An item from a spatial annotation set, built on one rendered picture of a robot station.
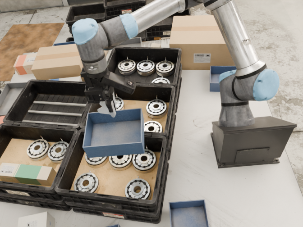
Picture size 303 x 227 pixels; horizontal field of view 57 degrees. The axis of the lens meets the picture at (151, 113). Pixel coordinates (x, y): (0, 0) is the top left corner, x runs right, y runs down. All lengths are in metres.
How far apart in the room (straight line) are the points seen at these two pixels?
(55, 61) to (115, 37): 1.01
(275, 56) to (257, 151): 1.92
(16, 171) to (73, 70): 0.72
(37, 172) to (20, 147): 0.24
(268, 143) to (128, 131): 0.59
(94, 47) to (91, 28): 0.05
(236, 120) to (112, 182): 0.58
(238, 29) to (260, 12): 2.70
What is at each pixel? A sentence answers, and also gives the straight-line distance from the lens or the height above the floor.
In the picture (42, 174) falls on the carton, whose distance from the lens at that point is 1.27.
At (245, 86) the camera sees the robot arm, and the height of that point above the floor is 1.12.
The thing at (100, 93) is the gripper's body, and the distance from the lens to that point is 0.93.
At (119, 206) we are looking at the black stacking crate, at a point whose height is 0.84.
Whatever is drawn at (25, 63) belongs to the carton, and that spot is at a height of 0.77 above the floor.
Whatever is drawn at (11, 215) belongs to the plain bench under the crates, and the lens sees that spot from 1.48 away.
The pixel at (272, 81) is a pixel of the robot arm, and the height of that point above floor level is 1.15.
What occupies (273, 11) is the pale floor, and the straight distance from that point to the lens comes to 3.79.
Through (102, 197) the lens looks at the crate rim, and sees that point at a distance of 1.08.
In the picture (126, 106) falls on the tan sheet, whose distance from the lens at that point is 1.44.
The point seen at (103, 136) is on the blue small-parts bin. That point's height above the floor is 1.07.
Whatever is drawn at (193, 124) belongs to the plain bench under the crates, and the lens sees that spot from 1.49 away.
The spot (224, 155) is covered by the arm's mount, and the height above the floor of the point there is 0.81.
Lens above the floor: 1.89
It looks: 50 degrees down
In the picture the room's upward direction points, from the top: 9 degrees counter-clockwise
